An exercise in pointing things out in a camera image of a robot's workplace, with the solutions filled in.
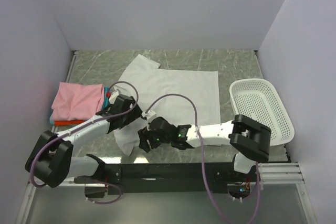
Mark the teal folded t shirt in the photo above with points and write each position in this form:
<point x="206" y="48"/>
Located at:
<point x="105" y="103"/>

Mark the orange folded t shirt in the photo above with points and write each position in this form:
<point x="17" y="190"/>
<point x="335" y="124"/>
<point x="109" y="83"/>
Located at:
<point x="67" y="123"/>

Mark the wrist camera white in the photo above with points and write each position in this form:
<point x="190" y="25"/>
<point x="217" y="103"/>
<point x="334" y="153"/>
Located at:
<point x="113" y="96"/>
<point x="149" y="115"/>

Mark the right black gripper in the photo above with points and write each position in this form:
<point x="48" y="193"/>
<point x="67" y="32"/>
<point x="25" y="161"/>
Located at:
<point x="145" y="135"/>

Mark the white perforated plastic basket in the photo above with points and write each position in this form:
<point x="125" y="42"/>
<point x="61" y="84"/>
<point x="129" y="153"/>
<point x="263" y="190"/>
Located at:
<point x="258" y="99"/>

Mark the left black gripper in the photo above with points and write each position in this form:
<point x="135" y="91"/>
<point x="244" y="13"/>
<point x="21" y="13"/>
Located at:
<point x="135" y="114"/>

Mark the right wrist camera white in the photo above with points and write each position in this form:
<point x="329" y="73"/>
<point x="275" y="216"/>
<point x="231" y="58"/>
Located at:
<point x="149" y="115"/>

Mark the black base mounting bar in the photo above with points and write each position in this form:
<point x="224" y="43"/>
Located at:
<point x="170" y="178"/>

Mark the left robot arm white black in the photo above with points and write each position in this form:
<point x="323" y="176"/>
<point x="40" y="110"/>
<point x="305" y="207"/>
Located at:
<point x="52" y="161"/>

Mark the aluminium extrusion rail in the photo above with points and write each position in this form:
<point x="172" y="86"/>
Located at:
<point x="281" y="173"/>

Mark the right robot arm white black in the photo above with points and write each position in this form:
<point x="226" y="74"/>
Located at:
<point x="250" y="138"/>

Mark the pink folded t shirt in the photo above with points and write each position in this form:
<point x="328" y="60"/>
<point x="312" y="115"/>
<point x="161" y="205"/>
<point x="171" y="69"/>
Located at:
<point x="76" y="100"/>

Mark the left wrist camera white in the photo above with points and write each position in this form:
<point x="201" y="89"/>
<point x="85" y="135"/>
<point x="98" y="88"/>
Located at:
<point x="113" y="96"/>

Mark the white t shirt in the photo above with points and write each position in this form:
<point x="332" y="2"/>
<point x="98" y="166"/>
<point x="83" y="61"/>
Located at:
<point x="179" y="96"/>

